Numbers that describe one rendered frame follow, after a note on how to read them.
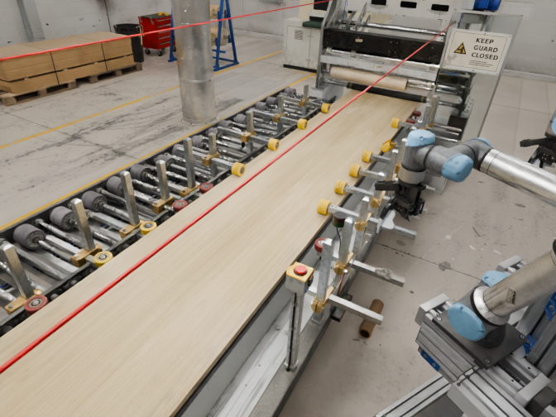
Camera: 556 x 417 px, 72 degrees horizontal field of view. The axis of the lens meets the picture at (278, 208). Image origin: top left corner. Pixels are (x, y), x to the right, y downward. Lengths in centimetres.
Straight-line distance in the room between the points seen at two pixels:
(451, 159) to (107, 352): 128
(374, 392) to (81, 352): 162
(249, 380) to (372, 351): 114
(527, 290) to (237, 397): 110
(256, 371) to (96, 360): 63
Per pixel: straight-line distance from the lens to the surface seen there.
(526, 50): 1033
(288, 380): 163
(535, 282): 114
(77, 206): 190
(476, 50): 394
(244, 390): 170
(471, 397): 147
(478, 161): 124
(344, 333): 270
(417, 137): 117
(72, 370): 154
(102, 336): 160
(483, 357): 146
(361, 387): 250
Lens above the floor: 209
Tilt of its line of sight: 34 degrees down
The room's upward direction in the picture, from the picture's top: 3 degrees clockwise
